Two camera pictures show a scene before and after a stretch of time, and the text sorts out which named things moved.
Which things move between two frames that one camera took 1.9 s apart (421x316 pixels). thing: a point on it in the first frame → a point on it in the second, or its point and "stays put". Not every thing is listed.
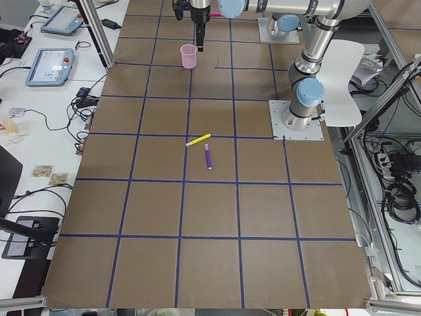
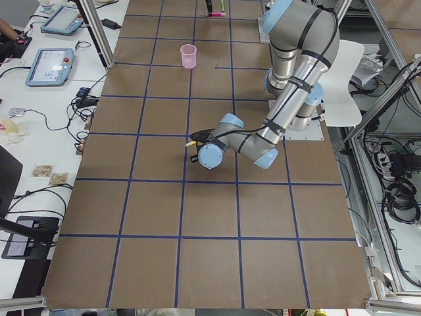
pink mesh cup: x=189 y=54 stays put
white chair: x=341 y=58 stays put
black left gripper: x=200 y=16 → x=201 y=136
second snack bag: x=58 y=178 stays put
